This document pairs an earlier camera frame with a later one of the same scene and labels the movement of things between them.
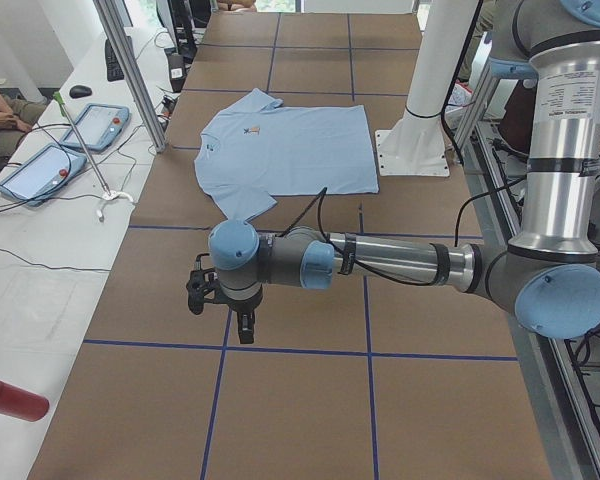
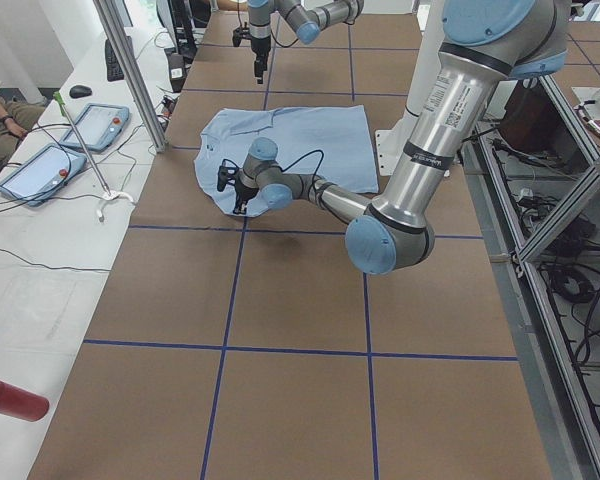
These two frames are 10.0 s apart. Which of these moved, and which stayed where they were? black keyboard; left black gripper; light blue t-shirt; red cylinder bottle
Moved: left black gripper
Stayed: light blue t-shirt; red cylinder bottle; black keyboard
